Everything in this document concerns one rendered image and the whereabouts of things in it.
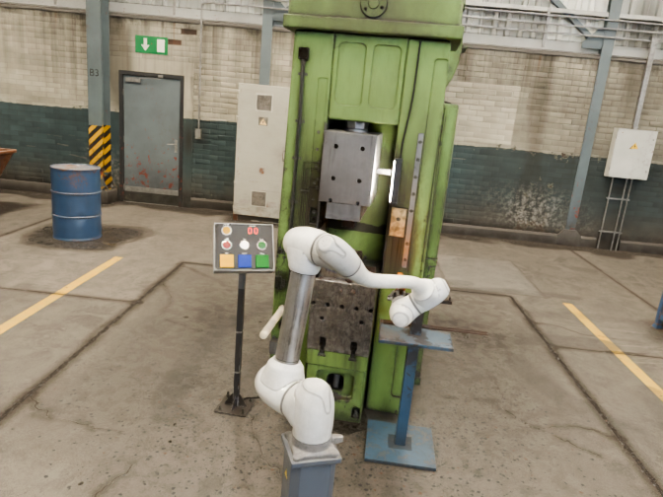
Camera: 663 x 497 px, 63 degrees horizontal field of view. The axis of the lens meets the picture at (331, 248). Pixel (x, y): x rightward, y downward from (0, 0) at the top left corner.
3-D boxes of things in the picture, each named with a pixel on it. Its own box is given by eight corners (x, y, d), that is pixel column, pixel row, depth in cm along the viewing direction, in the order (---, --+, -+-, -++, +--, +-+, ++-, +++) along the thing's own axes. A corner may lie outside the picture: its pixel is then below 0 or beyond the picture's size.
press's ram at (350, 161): (384, 208, 308) (393, 137, 298) (318, 200, 314) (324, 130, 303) (389, 197, 349) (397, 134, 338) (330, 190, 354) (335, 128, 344)
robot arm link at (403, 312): (398, 323, 252) (421, 309, 249) (398, 335, 237) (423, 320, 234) (385, 305, 251) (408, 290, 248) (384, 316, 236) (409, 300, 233)
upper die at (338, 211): (359, 222, 313) (360, 205, 310) (325, 218, 315) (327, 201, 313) (366, 209, 353) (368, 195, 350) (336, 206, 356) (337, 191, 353)
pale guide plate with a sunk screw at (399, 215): (404, 237, 323) (406, 209, 318) (388, 235, 324) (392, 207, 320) (404, 237, 325) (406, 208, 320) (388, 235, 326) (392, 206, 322)
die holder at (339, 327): (368, 357, 325) (376, 287, 314) (306, 347, 331) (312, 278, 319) (376, 322, 379) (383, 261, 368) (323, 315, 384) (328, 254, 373)
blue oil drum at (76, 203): (89, 244, 666) (87, 172, 643) (41, 239, 668) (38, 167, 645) (110, 233, 723) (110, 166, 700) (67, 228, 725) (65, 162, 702)
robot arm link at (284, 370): (277, 422, 214) (244, 398, 228) (307, 414, 225) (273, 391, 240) (313, 232, 202) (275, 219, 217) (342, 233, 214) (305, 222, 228)
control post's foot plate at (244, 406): (246, 418, 335) (247, 405, 332) (212, 412, 338) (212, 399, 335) (257, 400, 355) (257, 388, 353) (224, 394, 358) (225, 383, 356)
